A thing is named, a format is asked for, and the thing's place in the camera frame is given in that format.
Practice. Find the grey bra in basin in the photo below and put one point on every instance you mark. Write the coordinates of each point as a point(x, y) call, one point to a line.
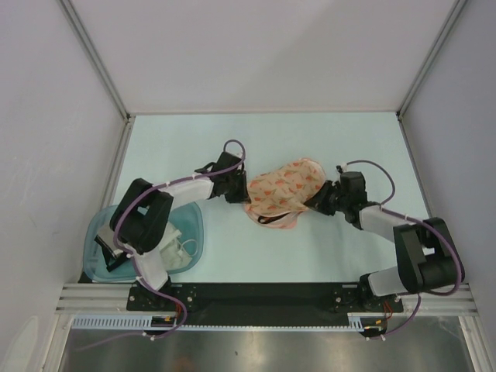
point(113, 256)

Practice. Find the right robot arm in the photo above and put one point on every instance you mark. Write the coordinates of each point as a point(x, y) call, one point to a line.
point(426, 258)

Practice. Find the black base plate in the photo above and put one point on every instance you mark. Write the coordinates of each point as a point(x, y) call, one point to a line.
point(250, 303)

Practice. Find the blue plastic basin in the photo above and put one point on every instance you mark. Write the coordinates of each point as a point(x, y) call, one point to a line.
point(188, 219)

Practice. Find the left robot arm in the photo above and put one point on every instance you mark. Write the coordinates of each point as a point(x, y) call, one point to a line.
point(140, 220)

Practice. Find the pink mesh laundry bag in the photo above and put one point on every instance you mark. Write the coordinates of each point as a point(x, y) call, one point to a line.
point(277, 198)

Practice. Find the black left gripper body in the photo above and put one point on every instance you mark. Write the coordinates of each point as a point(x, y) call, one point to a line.
point(235, 190)

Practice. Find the white slotted cable duct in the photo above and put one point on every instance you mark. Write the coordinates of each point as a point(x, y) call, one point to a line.
point(162, 323)

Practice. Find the white bra in basin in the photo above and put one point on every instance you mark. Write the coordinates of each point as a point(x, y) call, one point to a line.
point(175, 254)

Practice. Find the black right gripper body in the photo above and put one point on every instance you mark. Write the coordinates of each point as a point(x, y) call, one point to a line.
point(332, 198)

